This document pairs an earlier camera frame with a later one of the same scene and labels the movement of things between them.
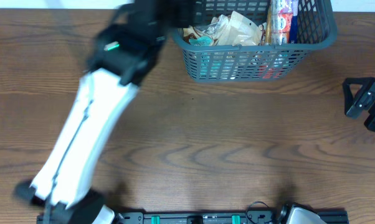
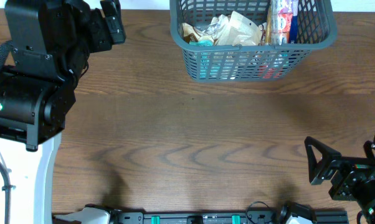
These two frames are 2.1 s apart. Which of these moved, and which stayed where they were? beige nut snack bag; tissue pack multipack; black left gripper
Moved: black left gripper
Stayed: tissue pack multipack; beige nut snack bag
